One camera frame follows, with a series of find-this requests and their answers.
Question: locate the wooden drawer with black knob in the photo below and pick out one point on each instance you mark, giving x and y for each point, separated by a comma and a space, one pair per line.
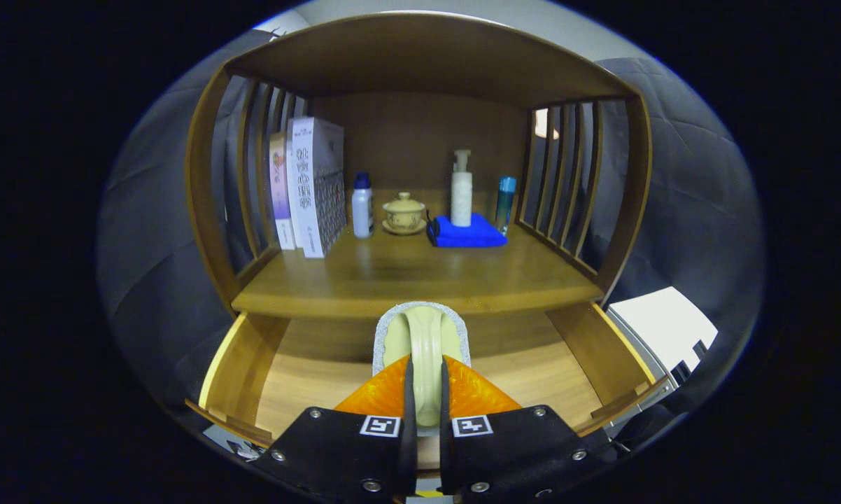
308, 392

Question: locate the wooden countertop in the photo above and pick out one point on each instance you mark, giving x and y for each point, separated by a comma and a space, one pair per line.
392, 276

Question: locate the beige lidded teacup with saucer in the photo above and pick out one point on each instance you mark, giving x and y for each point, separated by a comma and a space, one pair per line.
404, 213

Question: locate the folded blue cloth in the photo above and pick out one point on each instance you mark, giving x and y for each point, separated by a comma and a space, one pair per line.
466, 236

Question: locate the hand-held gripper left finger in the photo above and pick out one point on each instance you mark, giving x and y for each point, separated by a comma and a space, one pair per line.
410, 434

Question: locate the brown wooden cabinet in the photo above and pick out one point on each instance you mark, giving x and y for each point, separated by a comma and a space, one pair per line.
420, 133

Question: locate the small white blue-capped bottle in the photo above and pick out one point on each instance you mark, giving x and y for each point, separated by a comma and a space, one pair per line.
362, 210

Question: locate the pink book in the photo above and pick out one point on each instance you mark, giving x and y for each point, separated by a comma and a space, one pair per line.
280, 196

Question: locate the green scrubbing brush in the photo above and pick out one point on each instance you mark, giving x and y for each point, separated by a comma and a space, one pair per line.
424, 336

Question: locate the thick white book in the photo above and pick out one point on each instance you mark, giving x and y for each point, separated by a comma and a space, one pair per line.
315, 189

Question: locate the white pump bottle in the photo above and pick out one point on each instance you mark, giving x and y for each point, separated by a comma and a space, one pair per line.
461, 196

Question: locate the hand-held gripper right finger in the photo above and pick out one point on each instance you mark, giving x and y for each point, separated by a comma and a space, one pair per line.
446, 434

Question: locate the clear blue bottle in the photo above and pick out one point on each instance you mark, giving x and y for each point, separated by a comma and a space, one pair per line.
506, 203

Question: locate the white side cabinet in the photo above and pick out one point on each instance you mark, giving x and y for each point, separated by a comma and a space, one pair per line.
662, 329

